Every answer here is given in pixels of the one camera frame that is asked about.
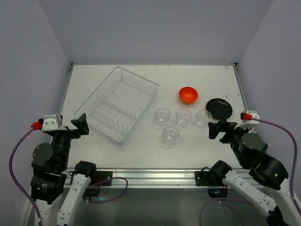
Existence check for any black plate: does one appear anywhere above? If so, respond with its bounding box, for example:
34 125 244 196
206 98 233 120

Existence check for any clear glass cup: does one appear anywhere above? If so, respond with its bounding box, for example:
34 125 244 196
162 126 179 148
155 108 171 127
176 109 192 129
195 110 212 130

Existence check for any orange plastic bowl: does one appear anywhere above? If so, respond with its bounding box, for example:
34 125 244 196
179 87 198 104

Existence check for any clear glass cup back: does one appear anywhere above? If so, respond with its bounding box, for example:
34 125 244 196
162 126 179 148

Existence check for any clear glass cup front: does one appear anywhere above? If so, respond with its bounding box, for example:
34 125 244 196
155 108 171 127

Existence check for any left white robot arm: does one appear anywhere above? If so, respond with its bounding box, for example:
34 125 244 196
31 113 97 226

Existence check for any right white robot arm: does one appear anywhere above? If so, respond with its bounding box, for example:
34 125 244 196
208 115 301 226

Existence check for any clear plastic dish rack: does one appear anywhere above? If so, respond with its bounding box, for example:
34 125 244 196
74 66 160 145

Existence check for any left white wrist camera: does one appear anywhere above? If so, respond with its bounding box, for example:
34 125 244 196
41 113 67 132

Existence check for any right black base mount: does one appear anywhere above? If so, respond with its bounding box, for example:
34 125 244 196
194 167 228 198

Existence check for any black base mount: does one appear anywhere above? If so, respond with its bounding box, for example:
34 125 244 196
194 167 228 198
83 171 113 201

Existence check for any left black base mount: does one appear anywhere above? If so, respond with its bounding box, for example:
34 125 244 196
83 171 113 201

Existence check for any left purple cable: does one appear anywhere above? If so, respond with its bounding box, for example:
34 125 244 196
8 121 44 226

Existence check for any aluminium mounting rail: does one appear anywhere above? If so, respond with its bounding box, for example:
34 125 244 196
28 167 280 189

